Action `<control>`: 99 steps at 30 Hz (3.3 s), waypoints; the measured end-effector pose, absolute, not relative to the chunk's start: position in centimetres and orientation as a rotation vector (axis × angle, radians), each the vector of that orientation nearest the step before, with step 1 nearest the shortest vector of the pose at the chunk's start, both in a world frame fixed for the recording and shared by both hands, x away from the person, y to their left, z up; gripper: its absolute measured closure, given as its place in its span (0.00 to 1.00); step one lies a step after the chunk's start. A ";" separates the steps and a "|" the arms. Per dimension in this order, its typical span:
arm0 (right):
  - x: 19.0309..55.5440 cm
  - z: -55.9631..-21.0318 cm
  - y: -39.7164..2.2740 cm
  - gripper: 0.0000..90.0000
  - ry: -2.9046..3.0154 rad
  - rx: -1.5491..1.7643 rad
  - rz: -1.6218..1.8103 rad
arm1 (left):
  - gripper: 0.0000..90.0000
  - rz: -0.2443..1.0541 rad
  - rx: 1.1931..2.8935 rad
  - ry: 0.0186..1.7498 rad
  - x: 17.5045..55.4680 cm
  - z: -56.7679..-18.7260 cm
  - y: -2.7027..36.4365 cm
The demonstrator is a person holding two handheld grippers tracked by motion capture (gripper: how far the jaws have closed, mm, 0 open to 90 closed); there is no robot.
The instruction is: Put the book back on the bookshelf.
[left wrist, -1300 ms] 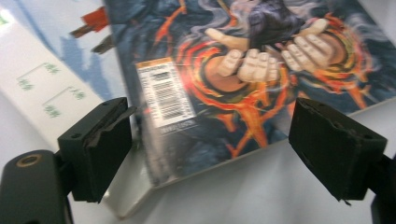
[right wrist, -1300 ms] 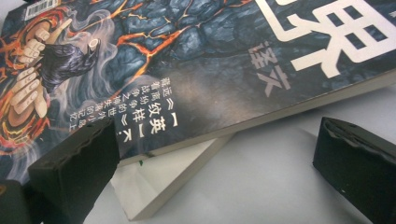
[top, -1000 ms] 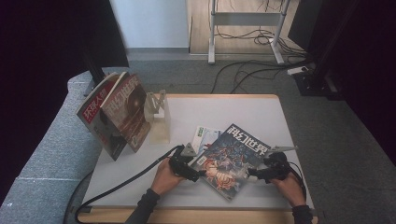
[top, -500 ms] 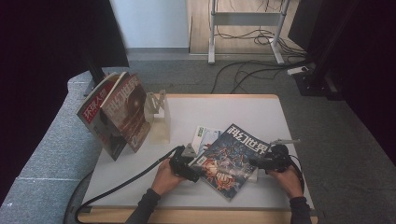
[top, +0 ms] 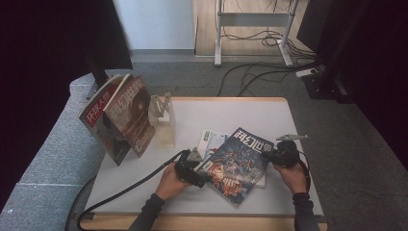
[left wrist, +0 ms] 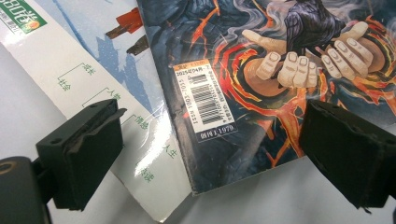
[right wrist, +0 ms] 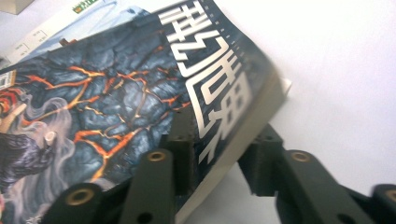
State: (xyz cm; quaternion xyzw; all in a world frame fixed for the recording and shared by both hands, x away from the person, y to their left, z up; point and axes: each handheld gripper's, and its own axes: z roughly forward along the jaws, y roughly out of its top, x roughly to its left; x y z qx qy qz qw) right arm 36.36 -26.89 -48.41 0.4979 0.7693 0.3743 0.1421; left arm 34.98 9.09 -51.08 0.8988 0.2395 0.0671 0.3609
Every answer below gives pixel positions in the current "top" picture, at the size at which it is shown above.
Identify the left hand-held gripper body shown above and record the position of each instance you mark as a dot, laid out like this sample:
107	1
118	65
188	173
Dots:
184	168

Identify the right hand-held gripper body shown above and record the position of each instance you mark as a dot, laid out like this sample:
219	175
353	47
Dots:
286	154

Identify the dark blue cover magazine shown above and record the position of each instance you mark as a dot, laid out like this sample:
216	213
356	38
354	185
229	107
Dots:
234	166

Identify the wooden expandable book rack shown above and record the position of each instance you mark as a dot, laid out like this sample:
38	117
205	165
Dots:
165	136

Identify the thick white spine magazine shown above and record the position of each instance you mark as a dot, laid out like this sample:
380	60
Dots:
213	141

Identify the red-brown cover magazine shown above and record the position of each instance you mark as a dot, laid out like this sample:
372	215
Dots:
131	112

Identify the red portrait cover magazine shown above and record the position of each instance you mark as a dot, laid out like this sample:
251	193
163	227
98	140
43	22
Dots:
93	115

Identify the person's left hand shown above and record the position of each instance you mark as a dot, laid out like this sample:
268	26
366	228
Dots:
170	186

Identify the person's right hand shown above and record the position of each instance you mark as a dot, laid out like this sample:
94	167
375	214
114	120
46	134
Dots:
295	178

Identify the black stand base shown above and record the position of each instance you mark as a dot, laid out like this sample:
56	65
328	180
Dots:
320	88

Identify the white power strip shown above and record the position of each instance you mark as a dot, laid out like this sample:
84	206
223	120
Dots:
306	72

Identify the black curtain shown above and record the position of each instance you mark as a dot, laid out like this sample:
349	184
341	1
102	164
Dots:
378	64
38	64

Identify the grey fabric sofa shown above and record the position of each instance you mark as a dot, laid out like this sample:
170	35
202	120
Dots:
48	179

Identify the black stand post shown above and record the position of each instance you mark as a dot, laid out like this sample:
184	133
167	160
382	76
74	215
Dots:
97	72

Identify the white metal desk frame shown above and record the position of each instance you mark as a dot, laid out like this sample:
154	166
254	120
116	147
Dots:
253	19

